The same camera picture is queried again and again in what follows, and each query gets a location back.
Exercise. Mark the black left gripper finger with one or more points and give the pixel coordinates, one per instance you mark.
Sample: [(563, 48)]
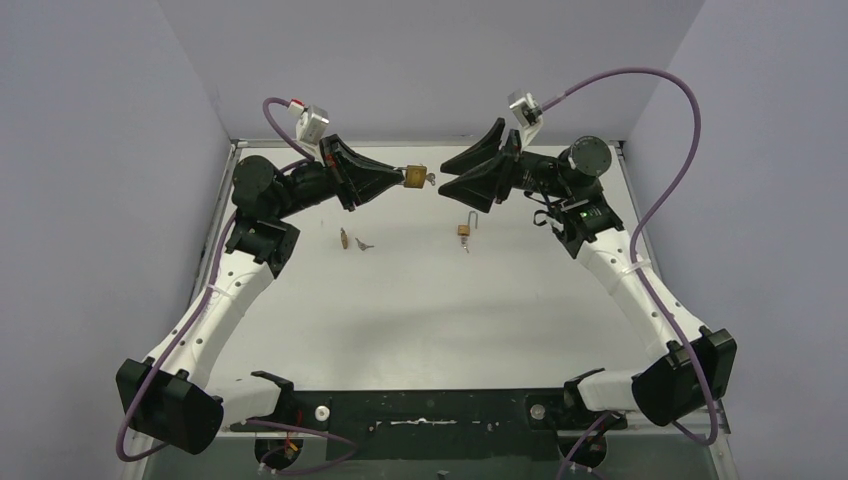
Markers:
[(358, 167), (361, 189)]

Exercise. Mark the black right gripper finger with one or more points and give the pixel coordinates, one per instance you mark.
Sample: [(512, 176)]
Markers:
[(482, 186), (481, 151)]

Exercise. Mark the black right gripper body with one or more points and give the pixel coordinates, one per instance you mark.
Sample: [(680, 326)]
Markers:
[(524, 167)]

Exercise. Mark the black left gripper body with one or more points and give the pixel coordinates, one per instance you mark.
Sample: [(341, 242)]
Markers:
[(340, 172)]

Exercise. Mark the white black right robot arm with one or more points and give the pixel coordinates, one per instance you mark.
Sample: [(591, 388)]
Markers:
[(690, 363)]

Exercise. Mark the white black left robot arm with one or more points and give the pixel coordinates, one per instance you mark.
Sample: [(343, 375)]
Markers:
[(165, 396)]

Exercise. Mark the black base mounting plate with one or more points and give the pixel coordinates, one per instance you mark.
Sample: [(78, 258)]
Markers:
[(540, 424)]

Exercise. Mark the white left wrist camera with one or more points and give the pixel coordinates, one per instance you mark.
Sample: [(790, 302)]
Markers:
[(312, 122)]

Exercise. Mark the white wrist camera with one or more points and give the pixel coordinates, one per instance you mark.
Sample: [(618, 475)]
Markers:
[(312, 122), (528, 113)]

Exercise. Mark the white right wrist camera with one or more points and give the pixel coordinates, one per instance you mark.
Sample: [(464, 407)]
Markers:
[(528, 113)]

